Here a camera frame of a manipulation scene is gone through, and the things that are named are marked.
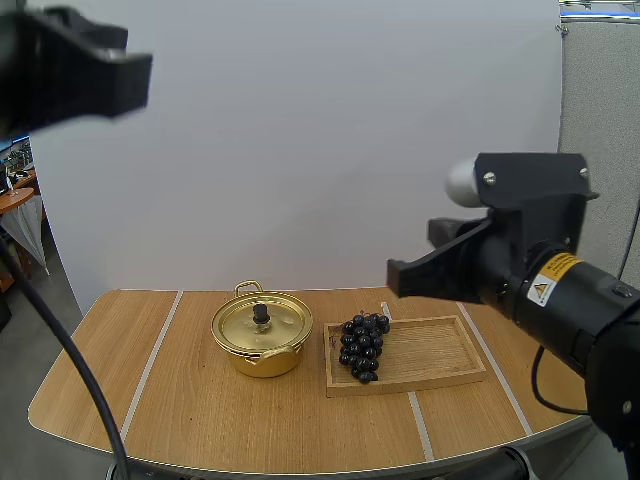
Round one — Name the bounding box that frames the gold lid with black knob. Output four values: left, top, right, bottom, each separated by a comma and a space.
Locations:
213, 294, 313, 352

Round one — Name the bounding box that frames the gold pot with two handles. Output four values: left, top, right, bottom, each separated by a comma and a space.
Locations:
210, 280, 315, 379

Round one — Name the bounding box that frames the black cable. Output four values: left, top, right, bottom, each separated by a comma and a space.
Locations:
616, 197, 640, 281
0, 233, 132, 480
530, 344, 592, 416

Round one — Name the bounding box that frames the bunch of dark toy grapes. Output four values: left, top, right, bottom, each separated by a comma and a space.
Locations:
338, 310, 392, 385

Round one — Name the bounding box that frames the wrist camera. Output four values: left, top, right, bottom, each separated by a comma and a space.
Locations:
0, 4, 130, 64
444, 151, 600, 252

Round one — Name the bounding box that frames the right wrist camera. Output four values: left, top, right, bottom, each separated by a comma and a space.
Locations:
444, 151, 600, 252

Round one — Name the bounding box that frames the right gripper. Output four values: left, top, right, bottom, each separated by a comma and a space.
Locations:
386, 215, 529, 314

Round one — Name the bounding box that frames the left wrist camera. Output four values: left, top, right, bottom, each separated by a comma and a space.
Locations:
0, 4, 130, 64

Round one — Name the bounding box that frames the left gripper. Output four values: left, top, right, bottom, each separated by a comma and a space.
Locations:
0, 47, 154, 140

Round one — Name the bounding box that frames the shallow wooden tray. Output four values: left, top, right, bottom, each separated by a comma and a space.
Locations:
323, 314, 488, 399

